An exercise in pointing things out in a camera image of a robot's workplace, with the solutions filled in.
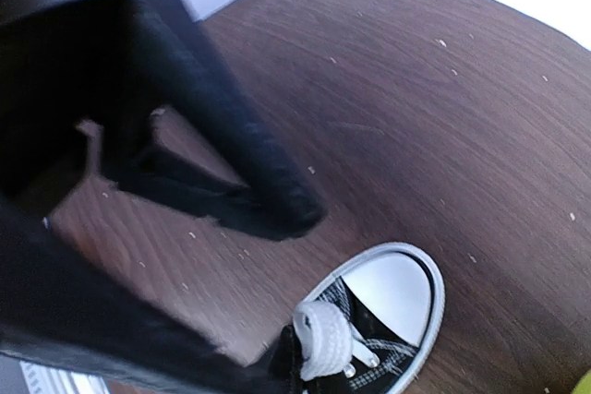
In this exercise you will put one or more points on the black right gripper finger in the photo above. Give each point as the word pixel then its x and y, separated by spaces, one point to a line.
pixel 60 310

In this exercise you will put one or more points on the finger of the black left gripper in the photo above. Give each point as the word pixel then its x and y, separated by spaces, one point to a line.
pixel 240 135
pixel 155 173

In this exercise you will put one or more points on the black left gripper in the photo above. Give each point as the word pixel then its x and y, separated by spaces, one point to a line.
pixel 64 61

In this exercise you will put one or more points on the white shoelace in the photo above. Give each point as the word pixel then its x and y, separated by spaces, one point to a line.
pixel 329 342

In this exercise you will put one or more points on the black white canvas sneaker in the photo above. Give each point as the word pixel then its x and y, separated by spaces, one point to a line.
pixel 394 295

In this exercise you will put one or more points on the lime green bowl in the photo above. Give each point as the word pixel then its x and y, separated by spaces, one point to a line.
pixel 583 386

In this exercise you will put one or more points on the front aluminium rail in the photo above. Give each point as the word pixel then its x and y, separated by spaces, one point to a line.
pixel 46 380

